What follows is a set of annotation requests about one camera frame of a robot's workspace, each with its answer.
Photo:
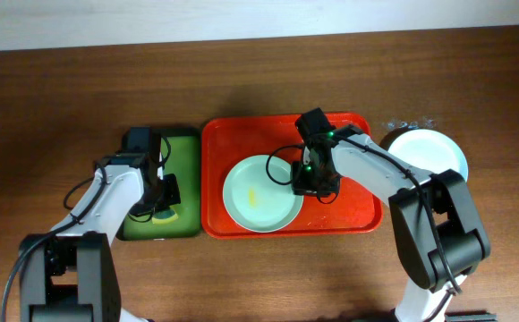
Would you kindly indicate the yellow green sponge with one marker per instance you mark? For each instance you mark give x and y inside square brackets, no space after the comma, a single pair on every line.
[164,217]

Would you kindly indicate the light blue plate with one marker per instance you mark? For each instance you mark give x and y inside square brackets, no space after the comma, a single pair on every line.
[429,150]

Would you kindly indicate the mint green plate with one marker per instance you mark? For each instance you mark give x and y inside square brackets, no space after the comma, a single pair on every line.
[257,197]

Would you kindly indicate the green tray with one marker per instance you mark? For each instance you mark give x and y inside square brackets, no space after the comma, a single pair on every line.
[180,154]

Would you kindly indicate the cream white plate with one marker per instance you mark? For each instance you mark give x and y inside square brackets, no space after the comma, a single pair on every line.
[388,140]

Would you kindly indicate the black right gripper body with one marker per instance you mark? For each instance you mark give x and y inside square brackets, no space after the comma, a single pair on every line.
[318,181]

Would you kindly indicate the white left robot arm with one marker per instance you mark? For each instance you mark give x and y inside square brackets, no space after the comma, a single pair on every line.
[68,273]

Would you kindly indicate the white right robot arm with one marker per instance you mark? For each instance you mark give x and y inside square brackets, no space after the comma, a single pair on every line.
[439,235]

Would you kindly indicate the red tray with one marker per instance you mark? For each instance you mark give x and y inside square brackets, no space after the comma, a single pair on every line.
[227,141]

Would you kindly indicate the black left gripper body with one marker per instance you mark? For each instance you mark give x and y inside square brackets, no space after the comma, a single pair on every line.
[165,197]

